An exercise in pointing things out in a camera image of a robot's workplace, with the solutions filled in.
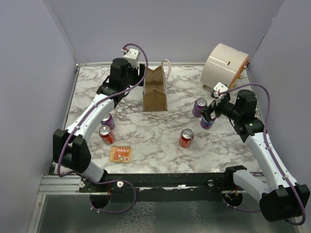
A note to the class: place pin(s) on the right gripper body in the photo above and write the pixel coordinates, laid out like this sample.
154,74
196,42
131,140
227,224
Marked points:
225,107

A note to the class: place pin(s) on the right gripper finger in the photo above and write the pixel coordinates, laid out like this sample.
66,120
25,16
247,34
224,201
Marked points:
208,114
210,109

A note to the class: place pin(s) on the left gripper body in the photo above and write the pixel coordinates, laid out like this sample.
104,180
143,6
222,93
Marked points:
133,78

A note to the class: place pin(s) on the purple Fanta can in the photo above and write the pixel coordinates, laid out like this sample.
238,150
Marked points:
208,124

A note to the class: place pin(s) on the canvas tote bag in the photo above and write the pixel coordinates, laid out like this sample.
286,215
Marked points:
155,84

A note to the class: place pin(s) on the red soda can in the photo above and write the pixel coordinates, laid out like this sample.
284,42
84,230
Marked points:
186,137

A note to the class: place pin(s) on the purple can near left arm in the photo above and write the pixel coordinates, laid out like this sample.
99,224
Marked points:
109,121

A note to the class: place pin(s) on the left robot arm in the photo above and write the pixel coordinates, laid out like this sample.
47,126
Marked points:
70,148

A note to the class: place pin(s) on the red can near left arm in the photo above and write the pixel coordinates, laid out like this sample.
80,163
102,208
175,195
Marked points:
106,134

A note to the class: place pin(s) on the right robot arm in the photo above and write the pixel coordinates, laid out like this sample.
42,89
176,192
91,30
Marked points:
280,197

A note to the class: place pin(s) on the orange spiral notebook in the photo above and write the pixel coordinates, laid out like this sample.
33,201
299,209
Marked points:
120,154

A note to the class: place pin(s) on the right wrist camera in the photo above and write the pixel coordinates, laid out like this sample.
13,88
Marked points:
218,89

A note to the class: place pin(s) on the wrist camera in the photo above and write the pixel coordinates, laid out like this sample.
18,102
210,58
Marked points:
132,56
218,89

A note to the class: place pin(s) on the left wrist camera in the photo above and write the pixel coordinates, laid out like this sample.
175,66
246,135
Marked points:
132,56

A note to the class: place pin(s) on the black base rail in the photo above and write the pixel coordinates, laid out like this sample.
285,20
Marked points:
166,187

